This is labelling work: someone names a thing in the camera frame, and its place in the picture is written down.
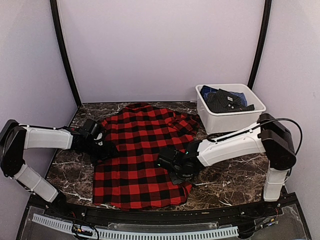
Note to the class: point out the white slotted cable duct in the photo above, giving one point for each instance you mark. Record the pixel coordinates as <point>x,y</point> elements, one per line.
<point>121,231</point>

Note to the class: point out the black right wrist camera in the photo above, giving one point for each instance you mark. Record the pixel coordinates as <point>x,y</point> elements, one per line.
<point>170,159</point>

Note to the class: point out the grey striped shirt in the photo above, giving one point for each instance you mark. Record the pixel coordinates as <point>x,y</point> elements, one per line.
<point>223,102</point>

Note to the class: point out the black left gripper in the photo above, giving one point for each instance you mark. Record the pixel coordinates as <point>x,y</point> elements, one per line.
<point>107,154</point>

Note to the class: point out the black frame post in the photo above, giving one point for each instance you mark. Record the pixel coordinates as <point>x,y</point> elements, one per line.
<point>260,43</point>
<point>63,52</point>

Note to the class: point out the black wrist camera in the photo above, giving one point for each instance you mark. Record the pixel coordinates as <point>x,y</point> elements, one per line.
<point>91,130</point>
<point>170,159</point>

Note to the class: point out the black front rail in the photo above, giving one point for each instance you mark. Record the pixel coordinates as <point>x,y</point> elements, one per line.
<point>245,213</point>

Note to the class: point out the red black plaid shirt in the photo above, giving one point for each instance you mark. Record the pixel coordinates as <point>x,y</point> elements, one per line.
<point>133,180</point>

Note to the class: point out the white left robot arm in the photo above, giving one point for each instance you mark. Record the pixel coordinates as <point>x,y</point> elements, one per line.
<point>16,138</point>

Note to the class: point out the white plastic bin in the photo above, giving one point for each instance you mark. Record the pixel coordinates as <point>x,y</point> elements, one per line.
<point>230,121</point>

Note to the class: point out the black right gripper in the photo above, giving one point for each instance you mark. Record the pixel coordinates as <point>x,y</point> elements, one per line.
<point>175,180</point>

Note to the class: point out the dark blue plaid shirt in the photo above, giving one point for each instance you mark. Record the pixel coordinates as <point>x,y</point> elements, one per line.
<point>206,90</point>

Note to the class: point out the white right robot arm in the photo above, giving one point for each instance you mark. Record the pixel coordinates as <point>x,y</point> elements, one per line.
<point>267,135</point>

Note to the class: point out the black left frame post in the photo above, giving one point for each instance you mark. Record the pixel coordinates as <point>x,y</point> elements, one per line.
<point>63,52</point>

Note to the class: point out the black right frame post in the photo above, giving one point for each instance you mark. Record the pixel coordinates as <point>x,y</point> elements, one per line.
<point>260,43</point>

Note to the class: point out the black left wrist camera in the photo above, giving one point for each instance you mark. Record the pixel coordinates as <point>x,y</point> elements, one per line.
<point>91,130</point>

